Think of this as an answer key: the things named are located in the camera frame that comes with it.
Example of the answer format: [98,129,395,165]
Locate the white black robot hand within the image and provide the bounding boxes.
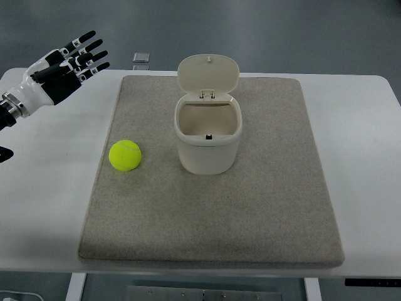
[1,31,110,120]

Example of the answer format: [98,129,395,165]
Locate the yellow tennis ball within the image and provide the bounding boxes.
[108,140,142,172]

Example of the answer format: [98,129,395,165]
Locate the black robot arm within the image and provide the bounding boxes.
[0,100,16,163]

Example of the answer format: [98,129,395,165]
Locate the clear plastic floor piece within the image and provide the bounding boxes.
[132,53,150,70]

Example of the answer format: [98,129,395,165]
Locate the cream bin with lid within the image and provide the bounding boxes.
[174,54,242,175]

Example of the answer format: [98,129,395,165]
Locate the white table leg left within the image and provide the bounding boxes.
[65,273,86,301]

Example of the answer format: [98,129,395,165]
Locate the white table leg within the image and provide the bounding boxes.
[304,278,322,301]
[65,273,86,301]

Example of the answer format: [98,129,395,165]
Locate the beige felt mat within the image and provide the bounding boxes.
[78,76,344,268]

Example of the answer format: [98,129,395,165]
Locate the white table leg right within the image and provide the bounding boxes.
[304,278,322,301]

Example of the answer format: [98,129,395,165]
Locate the black table control panel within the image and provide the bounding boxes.
[344,278,401,288]

